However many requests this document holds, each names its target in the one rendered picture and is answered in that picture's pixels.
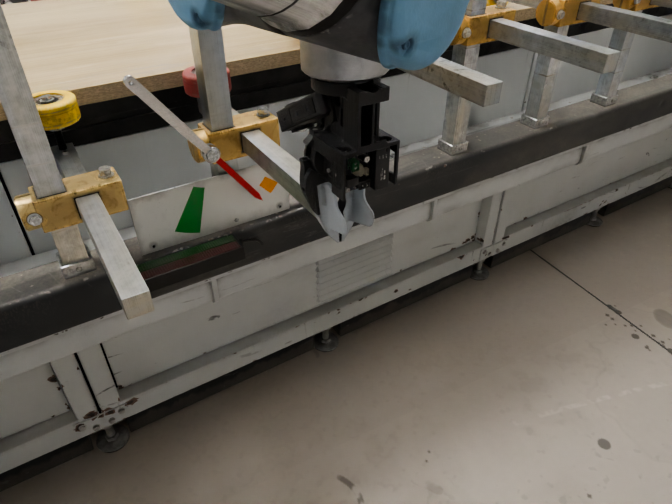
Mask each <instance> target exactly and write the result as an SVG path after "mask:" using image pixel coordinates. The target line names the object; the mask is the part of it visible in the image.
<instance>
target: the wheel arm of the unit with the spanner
mask: <svg viewBox="0 0 672 504"><path fill-rule="evenodd" d="M197 102H198V108H199V112H200V113H201V114H202V110H201V103H200V98H197ZM241 136H242V145H243V151H244V152H245V153H246V154H247V155H248V156H249V157H250V158H251V159H252V160H254V161H255V162H256V163H257V164H258V165H259V166H260V167H261V168H262V169H263V170H265V171H266V172H267V173H268V174H269V175H270V176H271V177H272V178H273V179H274V180H275V181H277V182H278V183H279V184H280V185H281V186H282V187H283V188H284V189H285V190H286V191H287V192H289V193H290V194H291V195H292V196H293V197H294V198H295V199H296V200H297V201H298V202H299V203H301V204H302V205H303V206H304V207H305V208H306V209H307V210H308V211H309V212H310V213H311V214H313V215H314V216H315V214H314V212H313V211H312V209H311V208H310V206H309V204H308V202H307V200H306V198H305V196H304V195H303V193H302V190H301V187H300V180H299V176H300V162H298V161H297V160H296V159H295V158H294V157H292V156H291V155H290V154H289V153H287V152H286V151H285V150H284V149H282V148H281V147H280V146H279V145H278V144H276V143H275V142H274V141H273V140H271V139H270V138H269V137H268V136H266V135H265V134H264V133H263V132H262V131H260V130H259V129H258V130H254V131H249V132H245V133H242V134H241ZM315 217H316V216H315Z"/></svg>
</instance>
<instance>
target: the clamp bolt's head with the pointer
mask: <svg viewBox="0 0 672 504"><path fill-rule="evenodd" d="M206 158H207V160H208V161H213V162H215V161H216V160H217V159H218V158H219V154H218V151H217V150H215V149H211V150H209V151H208V152H207V154H206ZM216 163H217V164H218V165H219V166H220V167H222V168H223V169H224V170H225V171H226V172H227V173H228V174H229V175H230V176H232V177H233V178H234V179H235V180H236V181H237V182H238V183H239V184H240V185H242V186H243V187H244V188H245V189H246V190H247V191H248V192H249V193H250V194H252V195H253V196H254V197H255V198H257V199H260V200H262V198H261V196H260V194H259V193H258V192H257V191H256V190H255V189H254V188H253V187H252V186H251V185H250V184H249V183H248V182H246V181H245V180H244V179H243V178H242V177H241V176H240V175H239V174H238V173H237V172H236V171H234V170H233V169H232V168H231V167H230V166H229V165H228V164H227V163H226V162H225V161H224V160H222V159H221V158H219V160H218V161H217V162H216ZM262 201H263V200H262Z"/></svg>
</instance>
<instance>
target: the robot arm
mask: <svg viewBox="0 0 672 504"><path fill-rule="evenodd" d="M469 1H470V0H168V2H169V4H170V5H171V7H172V9H173V10H174V12H175V13H176V15H177V16H178V17H179V18H180V19H181V20H182V21H183V22H184V23H185V24H186V25H188V26H189V27H191V28H193V29H196V30H207V29H209V30H211V31H217V30H219V29H220V28H221V27H223V26H227V25H233V24H245V25H249V26H253V27H256V28H259V29H263V30H266V31H270V32H273V33H276V34H280V35H283V36H288V37H292V38H295V39H299V42H300V61H301V70H302V71H303V72H304V73H305V74H306V75H308V76H310V77H311V88H312V89H313V90H314V91H316V92H314V93H312V94H310V95H308V96H306V97H304V98H302V99H300V100H299V101H294V102H292V103H290V104H287V105H286V106H285V108H283V109H281V110H280V111H278V112H276V113H277V117H278V120H279V124H280V127H281V131H282V132H285V131H292V133H294V132H304V131H306V130H307V129H309V134H308V135H307V137H306V138H305V139H304V140H303V143H304V144H305V149H304V157H301V158H299V161H300V176H299V180H300V187H301V190H302V193H303V195H304V196H305V198H306V200H307V202H308V204H309V206H310V208H311V209H312V211H313V212H314V214H315V216H316V218H317V219H318V221H319V223H320V224H321V226H322V228H323V229H324V231H325V232H326V233H327V234H328V235H329V236H330V237H331V238H332V239H333V240H334V241H336V242H337V243H339V242H342V241H344V239H345V238H346V236H347V235H348V233H349V231H350V230H351V228H352V226H353V223H354V222H356V223H359V224H362V225H365V226H368V227H370V226H372V225H373V224H374V213H373V211H372V209H371V207H370V206H369V204H368V203H367V201H366V198H365V188H368V187H371V188H372V189H373V190H375V191H376V190H380V189H383V188H386V187H388V181H390V182H391V183H393V184H394V185H396V184H397V176H398V162H399V147H400V140H399V139H397V138H395V137H394V136H392V135H390V134H388V133H387V132H385V131H383V130H381V129H380V128H379V117H380V102H384V101H388V100H389V92H390V86H387V85H385V84H383V83H381V76H383V75H385V74H386V73H387V72H388V71H389V70H390V69H395V68H401V69H405V70H420V69H423V68H425V67H427V66H429V65H431V64H432V63H434V62H435V61H436V60H437V59H438V58H439V57H440V56H441V55H442V54H443V53H444V52H445V51H446V49H447V48H448V47H449V45H450V44H451V42H452V41H453V39H454V37H455V36H456V34H457V32H458V30H459V28H460V26H461V24H462V21H463V19H464V16H465V12H466V9H467V6H468V3H469ZM316 123H317V126H316V127H315V126H314V124H316ZM390 149H391V150H392V151H394V152H395V158H394V172H392V171H391V170H389V161H390ZM337 197H338V198H339V201H337Z"/></svg>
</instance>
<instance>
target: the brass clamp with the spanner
mask: <svg viewBox="0 0 672 504"><path fill-rule="evenodd" d="M268 112H269V111H268ZM269 113H270V112H269ZM256 114H257V110H255V111H251V112H246V113H242V114H237V115H233V116H232V117H233V127H229V128H225V129H221V130H217V131H211V130H210V129H209V128H208V127H207V126H206V125H205V124H204V123H203V122H202V123H198V128H197V129H193V130H192V131H193V132H194V133H195V134H196V135H197V136H198V137H199V138H200V139H201V140H203V141H204V142H205V143H206V144H207V143H211V144H213V145H215V146H216V147H217V148H218V149H219V150H220V153H221V156H220V158H221V159H222V160H224V161H229V160H233V159H237V158H241V157H244V156H248V155H247V154H246V153H245V152H244V151H243V145H242V136H241V134H242V133H245V132H249V131H254V130H258V129H259V130H260V131H262V132H263V133H264V134H265V135H266V136H268V137H269V138H270V139H271V140H273V141H274V142H275V143H276V144H278V145H279V146H280V136H279V121H278V118H277V117H276V116H274V115H273V114H272V113H270V115H269V116H268V117H258V116H257V115H256ZM187 141H188V146H189V149H190V152H191V154H192V157H193V158H194V160H195V161H196V162H197V163H201V162H205V160H204V159H203V157H202V156H201V153H200V149H199V148H197V147H196V146H195V145H194V144H192V143H191V142H190V141H189V140H187Z"/></svg>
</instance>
